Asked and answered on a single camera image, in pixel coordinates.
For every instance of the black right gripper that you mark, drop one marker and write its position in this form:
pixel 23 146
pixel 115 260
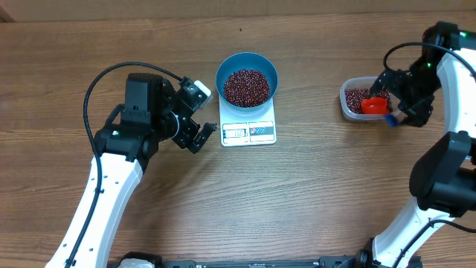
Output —
pixel 421 111

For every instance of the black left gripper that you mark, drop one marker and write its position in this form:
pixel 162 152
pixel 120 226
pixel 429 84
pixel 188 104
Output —
pixel 184 139

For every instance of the red measuring scoop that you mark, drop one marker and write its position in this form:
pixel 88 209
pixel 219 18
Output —
pixel 379 106

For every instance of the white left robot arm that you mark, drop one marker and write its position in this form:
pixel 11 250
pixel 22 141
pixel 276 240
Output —
pixel 152 111

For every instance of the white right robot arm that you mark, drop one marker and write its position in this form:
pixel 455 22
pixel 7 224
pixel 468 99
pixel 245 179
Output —
pixel 441 188

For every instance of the white digital kitchen scale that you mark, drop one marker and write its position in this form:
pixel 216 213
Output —
pixel 241 127

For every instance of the red beans in bowl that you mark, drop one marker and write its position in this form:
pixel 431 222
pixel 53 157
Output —
pixel 246 88

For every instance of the blue plastic bowl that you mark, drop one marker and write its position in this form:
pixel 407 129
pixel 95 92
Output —
pixel 247 60

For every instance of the clear plastic bean container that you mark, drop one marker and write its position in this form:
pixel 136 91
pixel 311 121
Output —
pixel 357 83

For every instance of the red adzuki beans in container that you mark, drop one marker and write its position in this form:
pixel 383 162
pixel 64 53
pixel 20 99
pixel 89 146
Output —
pixel 354 97

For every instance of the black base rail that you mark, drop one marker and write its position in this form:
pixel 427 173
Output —
pixel 140 259

